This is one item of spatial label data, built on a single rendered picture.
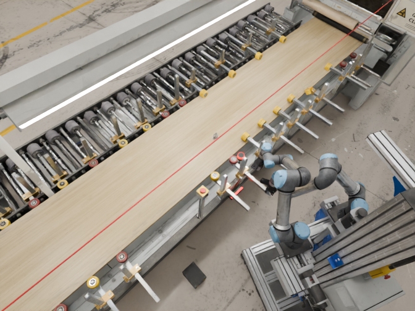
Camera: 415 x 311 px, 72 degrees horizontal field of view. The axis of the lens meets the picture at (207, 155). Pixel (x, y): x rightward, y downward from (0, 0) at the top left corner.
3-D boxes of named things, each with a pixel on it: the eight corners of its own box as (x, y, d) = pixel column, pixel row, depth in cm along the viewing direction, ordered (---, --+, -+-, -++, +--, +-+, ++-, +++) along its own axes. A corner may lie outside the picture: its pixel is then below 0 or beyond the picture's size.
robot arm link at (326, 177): (340, 188, 187) (287, 205, 226) (341, 174, 193) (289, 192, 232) (328, 181, 184) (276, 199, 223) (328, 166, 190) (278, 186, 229)
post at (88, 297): (108, 303, 215) (90, 296, 174) (104, 307, 213) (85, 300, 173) (105, 300, 216) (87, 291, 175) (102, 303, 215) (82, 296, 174)
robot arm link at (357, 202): (344, 217, 216) (353, 210, 204) (344, 201, 223) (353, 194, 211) (360, 221, 214) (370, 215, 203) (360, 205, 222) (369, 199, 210)
